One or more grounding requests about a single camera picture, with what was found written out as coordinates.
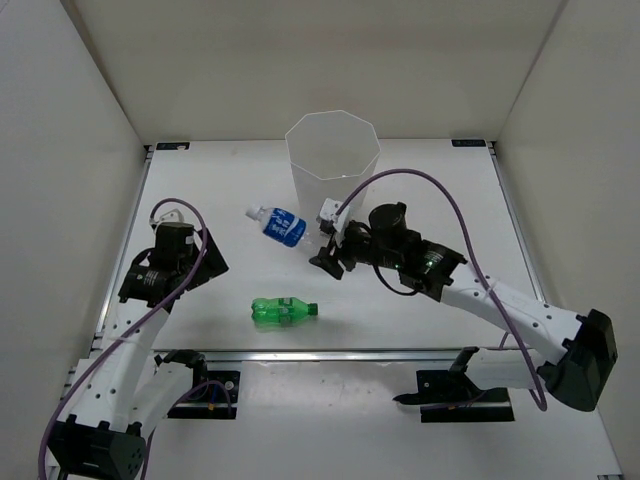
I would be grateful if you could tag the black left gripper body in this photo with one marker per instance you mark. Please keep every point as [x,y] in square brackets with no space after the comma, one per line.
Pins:
[189,262]

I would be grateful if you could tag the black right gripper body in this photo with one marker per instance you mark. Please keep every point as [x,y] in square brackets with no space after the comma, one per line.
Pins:
[360,245]

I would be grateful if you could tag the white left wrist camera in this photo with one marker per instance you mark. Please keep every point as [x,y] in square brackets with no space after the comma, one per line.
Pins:
[172,216]

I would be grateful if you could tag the white octagonal plastic bin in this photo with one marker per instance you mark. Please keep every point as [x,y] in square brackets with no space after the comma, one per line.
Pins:
[330,154]

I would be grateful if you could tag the dark left table sticker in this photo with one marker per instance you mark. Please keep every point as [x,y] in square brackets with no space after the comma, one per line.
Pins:
[172,146]

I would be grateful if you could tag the dark table sticker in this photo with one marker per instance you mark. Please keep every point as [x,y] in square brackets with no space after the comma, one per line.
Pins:
[172,146]
[468,143]

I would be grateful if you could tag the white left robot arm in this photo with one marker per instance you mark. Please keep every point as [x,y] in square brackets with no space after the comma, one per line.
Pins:
[103,425]

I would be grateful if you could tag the dark right table sticker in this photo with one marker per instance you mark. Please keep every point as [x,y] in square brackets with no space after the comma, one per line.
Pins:
[468,143]

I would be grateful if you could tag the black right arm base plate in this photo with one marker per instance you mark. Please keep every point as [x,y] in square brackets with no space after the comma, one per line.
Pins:
[445,397]

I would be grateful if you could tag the green plastic soda bottle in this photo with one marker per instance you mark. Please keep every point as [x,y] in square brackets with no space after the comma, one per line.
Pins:
[281,312]

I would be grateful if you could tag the clear bottle blue label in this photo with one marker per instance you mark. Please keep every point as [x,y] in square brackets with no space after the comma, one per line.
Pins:
[285,228]

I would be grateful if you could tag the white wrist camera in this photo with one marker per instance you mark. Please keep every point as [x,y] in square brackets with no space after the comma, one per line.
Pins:
[328,218]
[172,216]

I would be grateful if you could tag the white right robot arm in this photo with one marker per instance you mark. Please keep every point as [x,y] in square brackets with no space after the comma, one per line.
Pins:
[571,355]

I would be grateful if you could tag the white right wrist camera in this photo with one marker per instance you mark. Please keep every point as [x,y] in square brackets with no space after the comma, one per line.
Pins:
[328,218]

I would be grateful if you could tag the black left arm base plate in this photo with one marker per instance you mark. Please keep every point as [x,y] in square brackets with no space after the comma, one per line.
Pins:
[216,397]

